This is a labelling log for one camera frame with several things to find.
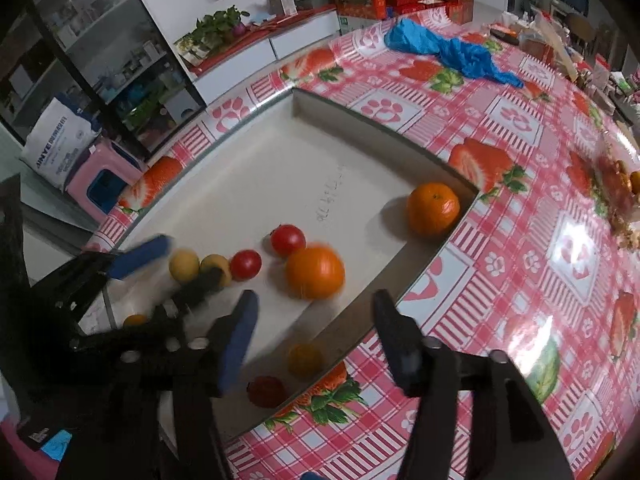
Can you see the clear plastic bag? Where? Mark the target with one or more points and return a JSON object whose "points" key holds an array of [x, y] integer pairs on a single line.
{"points": [[550, 35]]}

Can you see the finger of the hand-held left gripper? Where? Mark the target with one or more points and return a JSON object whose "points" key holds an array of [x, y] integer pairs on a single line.
{"points": [[200, 287], [140, 257]]}

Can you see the pile of dry fruit husks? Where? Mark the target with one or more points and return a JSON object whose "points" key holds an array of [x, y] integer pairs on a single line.
{"points": [[627, 232]]}

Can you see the orange mandarin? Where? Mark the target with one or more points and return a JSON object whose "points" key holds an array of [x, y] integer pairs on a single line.
{"points": [[433, 208], [315, 271]]}

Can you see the grey tin box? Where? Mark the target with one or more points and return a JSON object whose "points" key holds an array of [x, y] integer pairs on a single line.
{"points": [[315, 0]]}

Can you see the red checked strawberry tablecloth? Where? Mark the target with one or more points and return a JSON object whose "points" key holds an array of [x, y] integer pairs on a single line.
{"points": [[500, 285]]}

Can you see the white tray with grey rim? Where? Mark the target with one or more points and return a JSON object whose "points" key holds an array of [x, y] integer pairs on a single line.
{"points": [[280, 175]]}

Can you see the white printed sack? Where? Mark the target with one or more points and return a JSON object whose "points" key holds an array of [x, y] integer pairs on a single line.
{"points": [[57, 145]]}

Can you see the small yellow cherry tomato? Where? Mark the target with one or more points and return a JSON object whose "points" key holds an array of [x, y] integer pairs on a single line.
{"points": [[135, 319]]}

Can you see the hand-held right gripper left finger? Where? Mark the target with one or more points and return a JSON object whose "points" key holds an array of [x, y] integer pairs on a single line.
{"points": [[240, 340]]}

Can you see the bag of fruit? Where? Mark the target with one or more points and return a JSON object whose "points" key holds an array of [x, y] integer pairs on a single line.
{"points": [[617, 190]]}

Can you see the white low cabinet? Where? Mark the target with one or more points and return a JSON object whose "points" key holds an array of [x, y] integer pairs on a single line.
{"points": [[260, 55]]}

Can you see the red cherry tomato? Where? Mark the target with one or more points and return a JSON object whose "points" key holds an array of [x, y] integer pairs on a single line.
{"points": [[287, 240], [245, 264], [266, 391]]}

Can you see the brown chair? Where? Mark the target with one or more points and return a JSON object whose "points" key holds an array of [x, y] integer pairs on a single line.
{"points": [[580, 27]]}

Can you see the glass door cabinet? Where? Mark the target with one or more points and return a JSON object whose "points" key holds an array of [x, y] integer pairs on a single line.
{"points": [[90, 50]]}

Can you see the tan kiwi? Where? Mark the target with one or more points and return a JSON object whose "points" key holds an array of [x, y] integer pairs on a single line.
{"points": [[215, 261]]}

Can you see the white cardboard box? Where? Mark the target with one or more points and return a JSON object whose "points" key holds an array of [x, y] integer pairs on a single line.
{"points": [[277, 2]]}

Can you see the green potted plant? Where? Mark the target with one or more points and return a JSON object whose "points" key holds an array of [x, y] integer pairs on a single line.
{"points": [[220, 27]]}

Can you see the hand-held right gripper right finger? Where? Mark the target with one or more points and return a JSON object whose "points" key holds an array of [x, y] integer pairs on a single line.
{"points": [[400, 355]]}

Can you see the pink plastic stool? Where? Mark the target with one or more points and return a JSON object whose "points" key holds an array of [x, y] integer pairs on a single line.
{"points": [[102, 185]]}

